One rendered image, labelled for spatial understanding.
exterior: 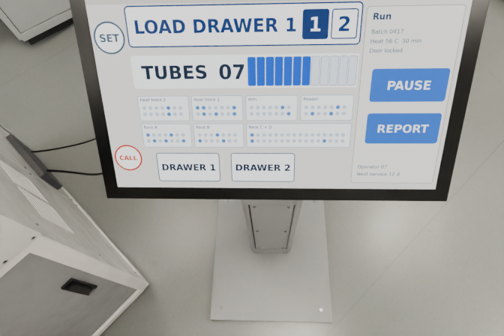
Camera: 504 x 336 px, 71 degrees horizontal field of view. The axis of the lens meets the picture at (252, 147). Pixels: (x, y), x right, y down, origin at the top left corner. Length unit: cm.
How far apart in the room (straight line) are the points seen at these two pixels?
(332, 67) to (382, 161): 16
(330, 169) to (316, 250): 98
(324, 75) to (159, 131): 24
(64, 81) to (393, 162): 192
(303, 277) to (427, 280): 48
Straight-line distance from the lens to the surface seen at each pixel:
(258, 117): 49
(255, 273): 145
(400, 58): 50
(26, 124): 214
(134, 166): 55
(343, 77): 49
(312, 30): 47
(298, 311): 145
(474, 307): 166
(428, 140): 55
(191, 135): 51
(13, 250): 82
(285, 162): 51
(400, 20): 50
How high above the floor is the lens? 147
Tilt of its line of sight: 61 degrees down
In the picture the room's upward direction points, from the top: 5 degrees counter-clockwise
